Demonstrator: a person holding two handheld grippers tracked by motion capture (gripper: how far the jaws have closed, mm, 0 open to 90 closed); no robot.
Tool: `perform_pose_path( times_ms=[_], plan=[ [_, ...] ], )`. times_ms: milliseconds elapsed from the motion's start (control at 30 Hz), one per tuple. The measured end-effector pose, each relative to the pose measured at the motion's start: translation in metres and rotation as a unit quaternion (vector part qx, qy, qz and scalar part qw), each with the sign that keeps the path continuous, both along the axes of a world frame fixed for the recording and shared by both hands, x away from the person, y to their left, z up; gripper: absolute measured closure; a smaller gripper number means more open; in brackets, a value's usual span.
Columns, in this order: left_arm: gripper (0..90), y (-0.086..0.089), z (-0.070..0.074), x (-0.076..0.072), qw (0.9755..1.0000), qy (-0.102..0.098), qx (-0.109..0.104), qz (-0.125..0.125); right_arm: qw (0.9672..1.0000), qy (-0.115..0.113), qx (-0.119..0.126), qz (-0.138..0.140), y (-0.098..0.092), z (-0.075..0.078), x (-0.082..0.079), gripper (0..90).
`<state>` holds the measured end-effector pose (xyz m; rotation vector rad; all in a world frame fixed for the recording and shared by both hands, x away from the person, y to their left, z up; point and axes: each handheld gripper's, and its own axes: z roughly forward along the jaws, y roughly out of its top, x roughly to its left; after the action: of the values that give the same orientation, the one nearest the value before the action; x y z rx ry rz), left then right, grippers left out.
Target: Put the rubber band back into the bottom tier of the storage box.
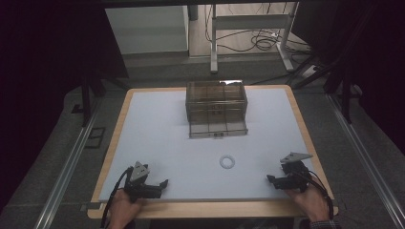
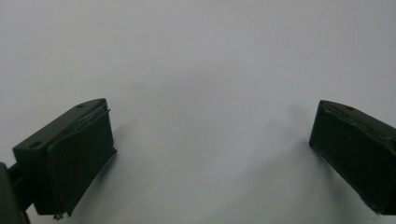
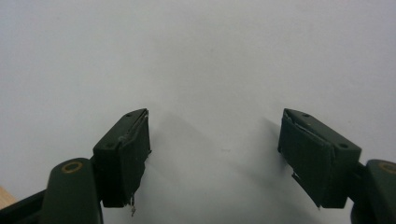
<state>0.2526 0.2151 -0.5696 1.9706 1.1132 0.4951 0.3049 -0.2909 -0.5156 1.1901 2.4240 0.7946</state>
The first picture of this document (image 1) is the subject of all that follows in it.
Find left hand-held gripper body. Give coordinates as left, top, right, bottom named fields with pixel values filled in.
left=123, top=160, right=164, bottom=202

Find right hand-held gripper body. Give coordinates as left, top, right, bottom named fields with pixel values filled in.
left=272, top=151, right=314, bottom=194

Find white ring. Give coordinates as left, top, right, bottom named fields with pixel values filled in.
left=219, top=154, right=236, bottom=170

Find transparent drawer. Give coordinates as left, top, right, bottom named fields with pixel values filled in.
left=188, top=119, right=249, bottom=139

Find transparent drawer organizer box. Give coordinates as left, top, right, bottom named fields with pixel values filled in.
left=184, top=79, right=249, bottom=126

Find person's right hand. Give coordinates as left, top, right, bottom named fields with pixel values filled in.
left=284, top=179, right=332, bottom=223

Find person's left hand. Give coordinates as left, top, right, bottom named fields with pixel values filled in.
left=107, top=187, right=145, bottom=229

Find white table mat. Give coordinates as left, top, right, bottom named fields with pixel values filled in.
left=98, top=87, right=320, bottom=202

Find plaid shirt sleeve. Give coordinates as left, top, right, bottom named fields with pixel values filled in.
left=306, top=219, right=343, bottom=229

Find black metal stand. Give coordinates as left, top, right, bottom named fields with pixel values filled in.
left=71, top=71, right=131, bottom=128
left=291, top=53, right=364, bottom=125

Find white power strip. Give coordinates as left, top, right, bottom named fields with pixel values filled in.
left=300, top=64, right=320, bottom=79

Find dark curtain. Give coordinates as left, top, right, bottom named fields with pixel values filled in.
left=290, top=0, right=405, bottom=154
left=0, top=0, right=130, bottom=204

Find white cabinet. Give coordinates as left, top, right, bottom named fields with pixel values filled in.
left=104, top=5, right=190, bottom=55

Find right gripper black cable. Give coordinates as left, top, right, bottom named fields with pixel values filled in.
left=304, top=169, right=336, bottom=221

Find black floor frame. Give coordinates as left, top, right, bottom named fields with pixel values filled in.
left=84, top=126, right=107, bottom=150

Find metal floor rail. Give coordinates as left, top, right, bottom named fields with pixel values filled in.
left=32, top=97, right=104, bottom=229
left=325, top=94, right=405, bottom=229

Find black floor cables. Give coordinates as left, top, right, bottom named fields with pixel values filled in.
left=204, top=3, right=312, bottom=55

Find white metal desk frame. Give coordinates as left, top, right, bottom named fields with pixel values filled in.
left=209, top=2, right=300, bottom=75

